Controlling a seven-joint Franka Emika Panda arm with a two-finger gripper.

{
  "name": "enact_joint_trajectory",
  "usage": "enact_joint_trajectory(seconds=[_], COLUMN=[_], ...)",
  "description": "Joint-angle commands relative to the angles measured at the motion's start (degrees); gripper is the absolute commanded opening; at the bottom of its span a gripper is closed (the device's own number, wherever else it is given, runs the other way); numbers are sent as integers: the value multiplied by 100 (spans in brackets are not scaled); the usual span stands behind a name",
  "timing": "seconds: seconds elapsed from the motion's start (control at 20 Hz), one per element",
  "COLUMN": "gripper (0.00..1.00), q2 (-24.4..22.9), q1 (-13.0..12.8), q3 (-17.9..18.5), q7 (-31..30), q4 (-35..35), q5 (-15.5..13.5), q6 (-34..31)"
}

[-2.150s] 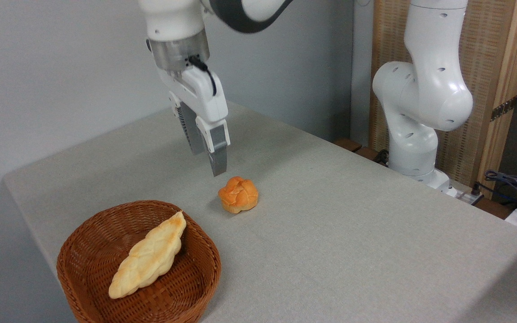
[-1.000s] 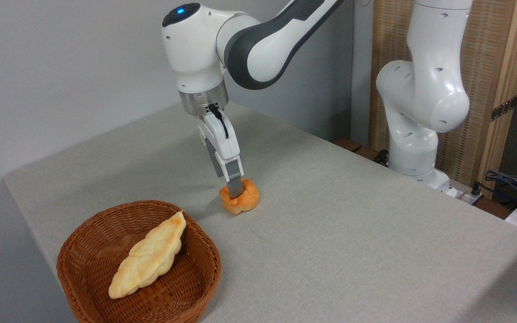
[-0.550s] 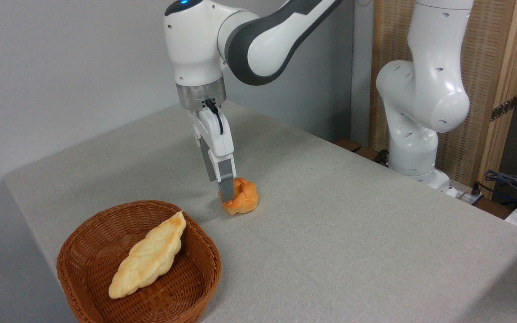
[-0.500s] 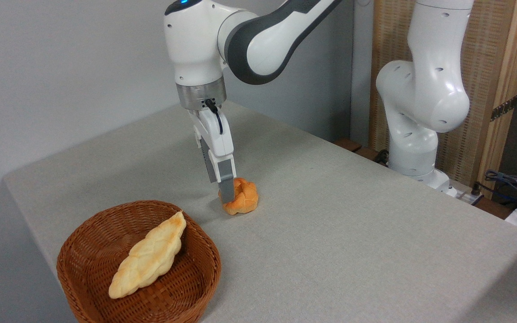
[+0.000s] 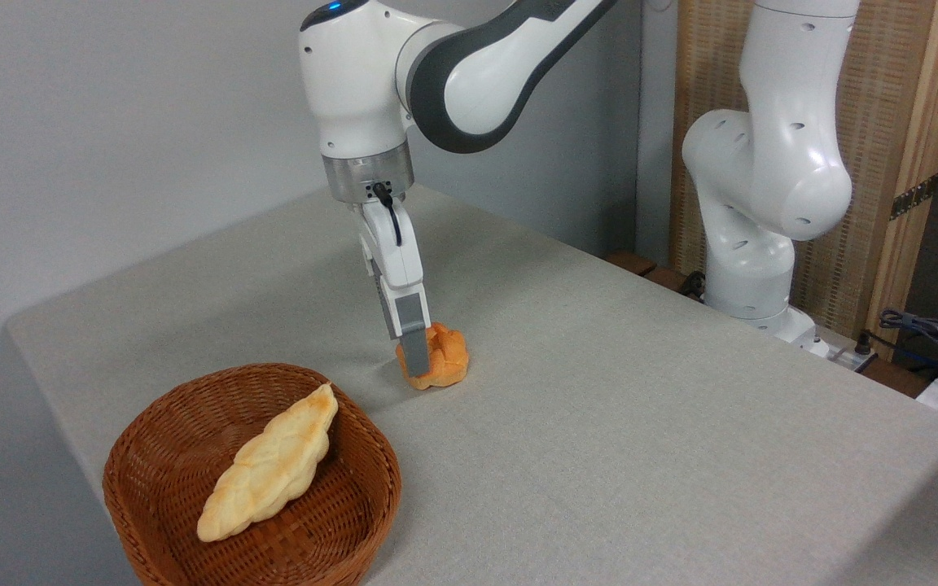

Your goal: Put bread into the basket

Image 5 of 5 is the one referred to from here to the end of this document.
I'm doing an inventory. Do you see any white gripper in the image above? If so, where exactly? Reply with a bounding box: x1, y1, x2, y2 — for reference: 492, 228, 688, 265
353, 199, 433, 378

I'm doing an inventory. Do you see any round orange bread roll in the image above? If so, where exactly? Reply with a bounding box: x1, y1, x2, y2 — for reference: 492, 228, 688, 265
395, 322, 470, 390

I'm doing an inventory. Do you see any brown wicker basket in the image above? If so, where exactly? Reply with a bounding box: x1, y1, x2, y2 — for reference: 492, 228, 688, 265
103, 363, 402, 586

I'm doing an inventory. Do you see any long pale braided bread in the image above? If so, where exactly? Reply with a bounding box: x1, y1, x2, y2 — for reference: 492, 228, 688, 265
196, 383, 339, 543

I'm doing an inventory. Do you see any metal hinge on panel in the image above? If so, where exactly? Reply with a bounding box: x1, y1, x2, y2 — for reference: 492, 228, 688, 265
890, 173, 938, 221

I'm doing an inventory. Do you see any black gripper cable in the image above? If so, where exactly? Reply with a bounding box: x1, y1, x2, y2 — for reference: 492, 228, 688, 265
371, 182, 403, 247

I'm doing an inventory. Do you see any dark cable bundle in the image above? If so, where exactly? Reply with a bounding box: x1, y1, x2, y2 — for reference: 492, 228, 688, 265
879, 308, 938, 383

